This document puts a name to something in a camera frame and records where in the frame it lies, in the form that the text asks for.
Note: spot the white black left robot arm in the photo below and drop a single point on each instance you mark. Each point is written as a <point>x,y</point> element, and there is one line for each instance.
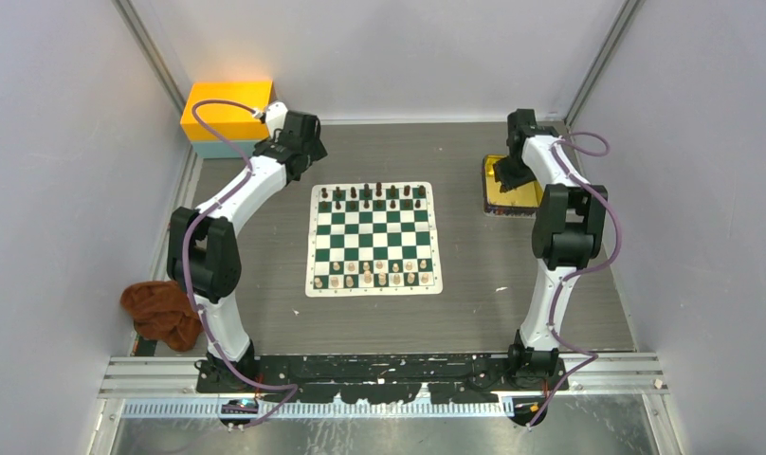
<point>203,256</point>

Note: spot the green white chess board mat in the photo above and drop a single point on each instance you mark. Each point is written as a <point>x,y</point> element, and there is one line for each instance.
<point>370,235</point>

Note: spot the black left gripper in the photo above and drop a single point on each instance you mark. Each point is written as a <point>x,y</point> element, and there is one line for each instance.
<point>316,150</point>

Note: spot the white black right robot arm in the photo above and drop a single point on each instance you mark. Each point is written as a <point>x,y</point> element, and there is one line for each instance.
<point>567,233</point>

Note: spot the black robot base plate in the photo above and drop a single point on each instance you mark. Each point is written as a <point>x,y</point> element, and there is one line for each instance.
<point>381,379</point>

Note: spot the light blue box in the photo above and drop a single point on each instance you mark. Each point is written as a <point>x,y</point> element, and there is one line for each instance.
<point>216,149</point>

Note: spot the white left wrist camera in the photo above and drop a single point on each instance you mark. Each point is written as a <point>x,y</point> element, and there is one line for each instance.
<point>272,116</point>

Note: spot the gold tin box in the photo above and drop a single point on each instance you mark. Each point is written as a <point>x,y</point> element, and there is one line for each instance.
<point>512,201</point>

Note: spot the yellow box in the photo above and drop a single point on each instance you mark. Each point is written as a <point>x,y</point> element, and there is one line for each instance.
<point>231,122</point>

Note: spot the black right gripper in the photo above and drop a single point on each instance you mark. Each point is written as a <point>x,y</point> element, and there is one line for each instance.
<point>506,180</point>

